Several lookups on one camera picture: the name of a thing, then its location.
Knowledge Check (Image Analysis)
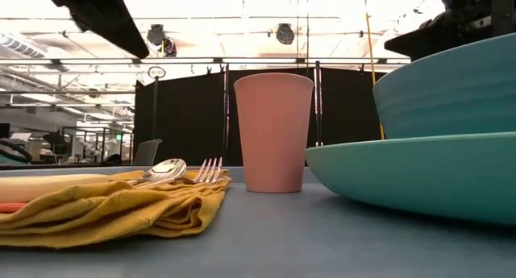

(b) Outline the black spotlight with red part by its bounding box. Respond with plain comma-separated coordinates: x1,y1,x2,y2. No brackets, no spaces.
146,23,178,58

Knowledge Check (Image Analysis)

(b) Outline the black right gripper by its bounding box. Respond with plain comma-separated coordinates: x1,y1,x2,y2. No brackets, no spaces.
384,0,516,62

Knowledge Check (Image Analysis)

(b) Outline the metal spoon with orange handle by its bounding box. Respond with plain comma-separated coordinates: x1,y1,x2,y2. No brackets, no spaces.
0,158,188,214

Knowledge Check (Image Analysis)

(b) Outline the pink plastic cup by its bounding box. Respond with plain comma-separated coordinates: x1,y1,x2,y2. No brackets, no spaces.
234,72,315,194

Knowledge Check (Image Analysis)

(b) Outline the yellow cloth napkin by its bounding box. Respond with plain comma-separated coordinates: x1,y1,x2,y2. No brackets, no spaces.
0,168,233,249

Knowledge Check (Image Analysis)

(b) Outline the blue plastic bowl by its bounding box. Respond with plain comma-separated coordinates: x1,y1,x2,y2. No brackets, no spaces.
372,32,516,140

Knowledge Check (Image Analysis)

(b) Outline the black stand with ring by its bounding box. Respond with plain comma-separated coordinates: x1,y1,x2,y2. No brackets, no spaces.
147,65,167,150

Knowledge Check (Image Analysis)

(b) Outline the green plastic plate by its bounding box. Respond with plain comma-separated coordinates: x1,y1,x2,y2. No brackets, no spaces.
304,131,516,226

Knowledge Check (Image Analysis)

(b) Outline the yellow cable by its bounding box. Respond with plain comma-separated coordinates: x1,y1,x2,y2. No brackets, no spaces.
362,0,386,141

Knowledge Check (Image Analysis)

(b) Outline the blue office chair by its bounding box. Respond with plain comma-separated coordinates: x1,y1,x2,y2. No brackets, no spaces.
132,139,164,167

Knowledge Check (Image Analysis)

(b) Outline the metal fork with orange handle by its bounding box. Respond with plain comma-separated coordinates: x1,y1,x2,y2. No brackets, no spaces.
192,156,224,185

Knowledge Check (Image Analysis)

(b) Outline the thick black hose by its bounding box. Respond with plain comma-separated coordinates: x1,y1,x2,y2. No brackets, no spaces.
0,139,32,164

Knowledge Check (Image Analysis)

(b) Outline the long LED light bar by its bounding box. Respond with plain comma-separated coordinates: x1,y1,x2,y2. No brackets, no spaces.
0,56,412,66

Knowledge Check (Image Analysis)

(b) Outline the black curtain partition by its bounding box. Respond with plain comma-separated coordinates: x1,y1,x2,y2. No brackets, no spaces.
133,64,404,168

